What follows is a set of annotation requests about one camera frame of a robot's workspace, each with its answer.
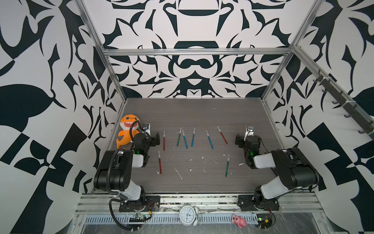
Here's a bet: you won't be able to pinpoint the left circuit board wires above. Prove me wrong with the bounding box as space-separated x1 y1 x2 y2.
129 211 153 223

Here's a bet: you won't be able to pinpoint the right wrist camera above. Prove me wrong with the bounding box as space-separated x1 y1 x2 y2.
244 126 254 138

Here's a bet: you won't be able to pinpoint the green circuit board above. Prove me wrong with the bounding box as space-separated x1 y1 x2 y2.
256 213 276 230

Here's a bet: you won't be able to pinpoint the blue knife right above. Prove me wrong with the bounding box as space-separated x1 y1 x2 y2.
206 130 214 149

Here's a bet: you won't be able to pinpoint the pink pig toy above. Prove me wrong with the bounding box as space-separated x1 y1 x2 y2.
232 214 247 229

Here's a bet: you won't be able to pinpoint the blue knife left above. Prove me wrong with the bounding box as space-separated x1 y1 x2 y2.
182 129 188 149

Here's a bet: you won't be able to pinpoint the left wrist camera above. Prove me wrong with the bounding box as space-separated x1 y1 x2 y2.
142 123 151 136

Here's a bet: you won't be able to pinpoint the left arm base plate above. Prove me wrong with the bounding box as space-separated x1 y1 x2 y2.
119 195 161 212

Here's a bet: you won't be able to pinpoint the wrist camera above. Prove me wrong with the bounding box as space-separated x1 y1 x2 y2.
244 126 254 138
142 123 151 136

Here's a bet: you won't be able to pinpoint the green knife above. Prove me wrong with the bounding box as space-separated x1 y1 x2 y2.
176 127 182 147
225 154 230 177

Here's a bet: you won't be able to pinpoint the blue knife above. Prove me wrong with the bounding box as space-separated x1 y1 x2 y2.
182 129 188 149
191 128 196 147
206 130 214 149

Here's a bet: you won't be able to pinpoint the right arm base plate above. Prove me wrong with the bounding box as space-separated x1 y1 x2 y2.
237 195 280 211

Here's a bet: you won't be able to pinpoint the blue knife middle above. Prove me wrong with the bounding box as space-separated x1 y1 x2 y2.
191 128 196 147

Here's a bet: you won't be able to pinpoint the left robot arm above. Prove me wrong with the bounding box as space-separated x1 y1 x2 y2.
93 133 160 204

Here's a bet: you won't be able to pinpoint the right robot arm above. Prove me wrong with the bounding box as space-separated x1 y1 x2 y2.
235 135 319 204

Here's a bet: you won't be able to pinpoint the orange shark plush toy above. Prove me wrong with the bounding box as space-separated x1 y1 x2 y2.
116 114 139 149

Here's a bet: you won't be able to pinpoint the white alarm clock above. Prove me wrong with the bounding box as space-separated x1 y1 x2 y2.
179 205 199 226

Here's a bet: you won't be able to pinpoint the wall hook rack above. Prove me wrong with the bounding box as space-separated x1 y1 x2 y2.
314 69 374 140

